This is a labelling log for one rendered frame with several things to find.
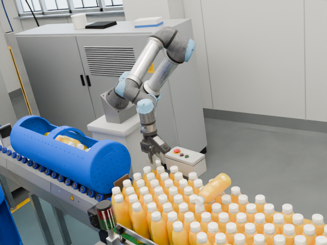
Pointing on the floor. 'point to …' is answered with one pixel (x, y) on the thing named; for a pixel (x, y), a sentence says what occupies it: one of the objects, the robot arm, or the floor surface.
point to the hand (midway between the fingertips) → (159, 166)
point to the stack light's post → (113, 240)
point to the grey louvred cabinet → (109, 78)
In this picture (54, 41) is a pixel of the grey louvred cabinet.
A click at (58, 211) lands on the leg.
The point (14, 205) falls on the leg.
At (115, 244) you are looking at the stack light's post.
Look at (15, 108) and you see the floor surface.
